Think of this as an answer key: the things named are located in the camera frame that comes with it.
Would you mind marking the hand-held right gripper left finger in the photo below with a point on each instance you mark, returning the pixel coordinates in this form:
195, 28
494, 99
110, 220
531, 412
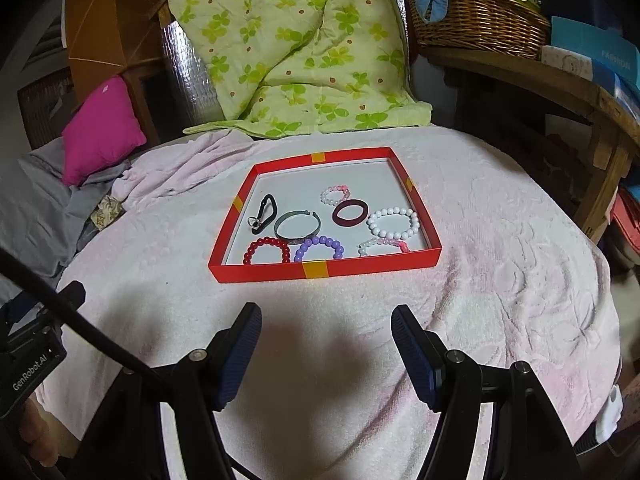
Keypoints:
240, 355

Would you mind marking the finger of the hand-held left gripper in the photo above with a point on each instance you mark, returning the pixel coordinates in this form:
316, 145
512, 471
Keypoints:
67, 294

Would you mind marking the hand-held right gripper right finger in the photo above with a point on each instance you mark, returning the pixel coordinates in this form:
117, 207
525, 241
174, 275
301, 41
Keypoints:
415, 355

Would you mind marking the red cardboard tray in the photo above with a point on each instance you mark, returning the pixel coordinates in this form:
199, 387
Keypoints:
260, 272

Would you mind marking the person's left hand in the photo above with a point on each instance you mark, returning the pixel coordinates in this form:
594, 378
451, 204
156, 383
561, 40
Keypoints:
42, 432

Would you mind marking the small floral patterned cloth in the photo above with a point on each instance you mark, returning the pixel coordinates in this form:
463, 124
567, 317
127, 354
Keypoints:
107, 212

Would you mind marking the grey cloth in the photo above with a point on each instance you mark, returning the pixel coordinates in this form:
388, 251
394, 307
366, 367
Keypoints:
35, 200

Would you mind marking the pale pink textured blanket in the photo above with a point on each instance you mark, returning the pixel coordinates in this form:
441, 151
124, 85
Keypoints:
500, 285

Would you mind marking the silver metal bangle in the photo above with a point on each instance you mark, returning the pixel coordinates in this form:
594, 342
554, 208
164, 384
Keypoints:
280, 232

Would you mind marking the dark maroon bangle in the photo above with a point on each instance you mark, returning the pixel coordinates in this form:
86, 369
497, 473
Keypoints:
340, 222

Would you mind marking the magenta pillow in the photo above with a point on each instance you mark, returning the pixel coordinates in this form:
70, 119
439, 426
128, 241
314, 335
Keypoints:
100, 130

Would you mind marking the brown woven panel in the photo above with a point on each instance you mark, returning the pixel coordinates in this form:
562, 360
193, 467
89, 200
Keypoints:
45, 110

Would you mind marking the small white device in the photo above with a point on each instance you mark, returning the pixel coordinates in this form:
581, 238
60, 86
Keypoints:
611, 410

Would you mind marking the red plastic container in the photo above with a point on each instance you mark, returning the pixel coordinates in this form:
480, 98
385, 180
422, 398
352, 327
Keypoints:
627, 222

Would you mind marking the wooden table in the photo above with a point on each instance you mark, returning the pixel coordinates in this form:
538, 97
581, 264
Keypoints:
575, 90

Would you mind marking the green floral quilt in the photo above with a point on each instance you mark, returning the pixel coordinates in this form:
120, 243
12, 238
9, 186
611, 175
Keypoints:
300, 35

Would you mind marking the white patterned box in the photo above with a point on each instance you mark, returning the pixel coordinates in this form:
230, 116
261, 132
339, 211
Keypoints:
567, 62

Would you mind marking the wicker basket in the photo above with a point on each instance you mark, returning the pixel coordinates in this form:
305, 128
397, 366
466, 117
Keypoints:
475, 20

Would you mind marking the blue cardboard box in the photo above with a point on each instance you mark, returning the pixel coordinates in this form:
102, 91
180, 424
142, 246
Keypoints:
590, 45

